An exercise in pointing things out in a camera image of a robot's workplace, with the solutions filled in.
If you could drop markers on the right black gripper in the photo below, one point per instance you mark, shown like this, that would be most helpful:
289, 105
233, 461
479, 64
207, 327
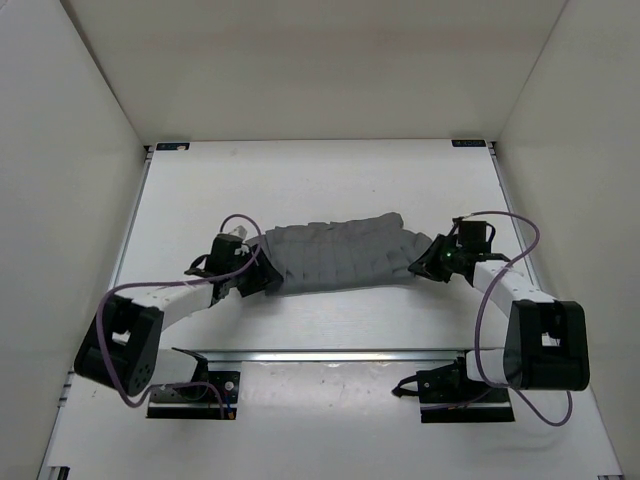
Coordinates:
426, 265

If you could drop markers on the grey pleated skirt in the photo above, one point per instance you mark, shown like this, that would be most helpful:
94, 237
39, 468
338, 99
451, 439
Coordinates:
326, 257

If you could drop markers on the blue corner label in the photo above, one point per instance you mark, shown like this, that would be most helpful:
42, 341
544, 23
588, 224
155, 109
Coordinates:
172, 146
468, 143

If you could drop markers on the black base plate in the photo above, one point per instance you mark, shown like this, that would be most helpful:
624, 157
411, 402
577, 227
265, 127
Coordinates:
199, 403
447, 396

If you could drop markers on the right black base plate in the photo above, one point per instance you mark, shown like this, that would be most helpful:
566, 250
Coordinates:
447, 396

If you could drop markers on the left blue corner label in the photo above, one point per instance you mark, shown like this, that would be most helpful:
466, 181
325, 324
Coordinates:
172, 146

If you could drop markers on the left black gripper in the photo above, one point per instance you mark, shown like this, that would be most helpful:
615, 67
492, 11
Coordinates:
263, 275

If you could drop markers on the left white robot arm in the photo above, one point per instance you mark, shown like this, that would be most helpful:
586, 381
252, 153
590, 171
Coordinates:
121, 346

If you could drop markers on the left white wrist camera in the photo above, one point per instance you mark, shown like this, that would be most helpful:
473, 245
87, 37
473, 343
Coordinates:
239, 232

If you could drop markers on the aluminium front rail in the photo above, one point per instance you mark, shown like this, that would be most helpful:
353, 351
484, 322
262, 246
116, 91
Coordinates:
331, 356

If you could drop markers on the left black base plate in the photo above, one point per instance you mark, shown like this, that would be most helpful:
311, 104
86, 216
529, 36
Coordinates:
199, 403

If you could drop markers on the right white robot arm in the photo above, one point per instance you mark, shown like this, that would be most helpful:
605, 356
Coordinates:
546, 342

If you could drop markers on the right blue corner label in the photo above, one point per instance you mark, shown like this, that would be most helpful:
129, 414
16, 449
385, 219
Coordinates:
468, 143

